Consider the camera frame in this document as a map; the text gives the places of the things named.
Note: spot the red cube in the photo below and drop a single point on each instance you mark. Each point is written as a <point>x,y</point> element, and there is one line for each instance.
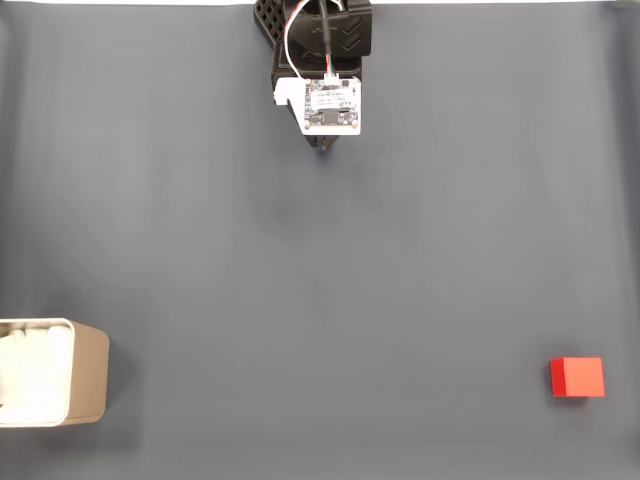
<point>580,377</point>

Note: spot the beige box with white rim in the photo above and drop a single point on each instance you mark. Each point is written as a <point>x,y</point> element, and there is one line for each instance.
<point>90,375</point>

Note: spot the dark grey table mat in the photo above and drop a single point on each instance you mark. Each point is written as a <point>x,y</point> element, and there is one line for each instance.
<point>320,280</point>

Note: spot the white paper padding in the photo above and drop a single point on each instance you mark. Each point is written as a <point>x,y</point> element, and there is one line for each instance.
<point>30,370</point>

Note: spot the camera board on white mount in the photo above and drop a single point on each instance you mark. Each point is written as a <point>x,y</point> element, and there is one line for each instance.
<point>332,102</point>

